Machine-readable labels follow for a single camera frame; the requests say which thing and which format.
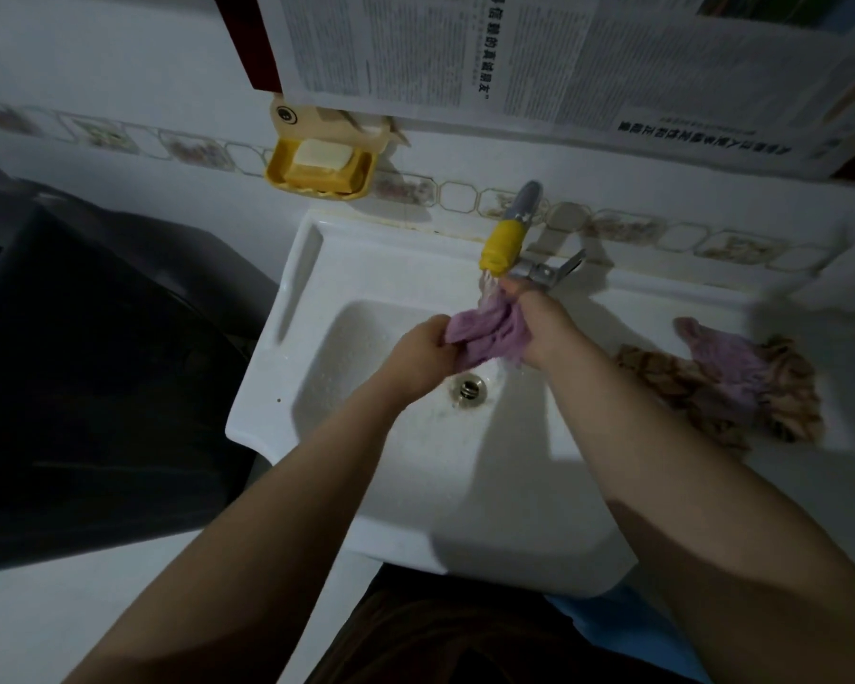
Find person's left hand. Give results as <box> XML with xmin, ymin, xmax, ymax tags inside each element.
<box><xmin>375</xmin><ymin>314</ymin><xmax>463</xmax><ymax>405</ymax></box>

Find white soap bar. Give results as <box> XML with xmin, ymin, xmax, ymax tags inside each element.
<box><xmin>294</xmin><ymin>139</ymin><xmax>353</xmax><ymax>176</ymax></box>

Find person's right forearm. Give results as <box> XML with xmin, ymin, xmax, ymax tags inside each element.
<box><xmin>541</xmin><ymin>342</ymin><xmax>855</xmax><ymax>684</ymax></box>

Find metal sink drain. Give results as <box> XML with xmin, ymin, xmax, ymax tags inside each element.
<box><xmin>451</xmin><ymin>373</ymin><xmax>488</xmax><ymax>407</ymax></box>

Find metal faucet with yellow nozzle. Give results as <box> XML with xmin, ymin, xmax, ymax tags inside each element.
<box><xmin>477</xmin><ymin>180</ymin><xmax>587</xmax><ymax>290</ymax></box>

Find white ceramic sink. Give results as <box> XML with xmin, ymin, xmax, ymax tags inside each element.
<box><xmin>226</xmin><ymin>208</ymin><xmax>855</xmax><ymax>599</ymax></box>

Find newspaper sheet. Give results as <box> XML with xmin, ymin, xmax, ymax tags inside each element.
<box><xmin>255</xmin><ymin>0</ymin><xmax>855</xmax><ymax>180</ymax></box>

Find purple wet cloth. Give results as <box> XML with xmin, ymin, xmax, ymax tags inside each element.
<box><xmin>445</xmin><ymin>286</ymin><xmax>532</xmax><ymax>371</ymax></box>

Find person's dark trousers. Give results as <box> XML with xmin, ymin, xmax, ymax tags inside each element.
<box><xmin>306</xmin><ymin>564</ymin><xmax>699</xmax><ymax>684</ymax></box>

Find black washing machine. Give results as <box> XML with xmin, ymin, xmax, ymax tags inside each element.
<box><xmin>0</xmin><ymin>151</ymin><xmax>279</xmax><ymax>574</ymax></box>

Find brown patterned cloth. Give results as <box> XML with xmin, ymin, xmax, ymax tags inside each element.
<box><xmin>616</xmin><ymin>336</ymin><xmax>825</xmax><ymax>453</ymax></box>

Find person's left forearm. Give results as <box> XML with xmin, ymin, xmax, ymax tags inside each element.
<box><xmin>64</xmin><ymin>380</ymin><xmax>418</xmax><ymax>684</ymax></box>

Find blue bucket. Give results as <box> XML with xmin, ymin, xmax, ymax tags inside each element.
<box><xmin>547</xmin><ymin>584</ymin><xmax>721</xmax><ymax>684</ymax></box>

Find yellow soap dish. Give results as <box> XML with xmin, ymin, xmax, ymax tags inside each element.
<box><xmin>265</xmin><ymin>98</ymin><xmax>409</xmax><ymax>201</ymax></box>

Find person's right hand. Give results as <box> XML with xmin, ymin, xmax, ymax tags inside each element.
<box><xmin>500</xmin><ymin>275</ymin><xmax>591</xmax><ymax>371</ymax></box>

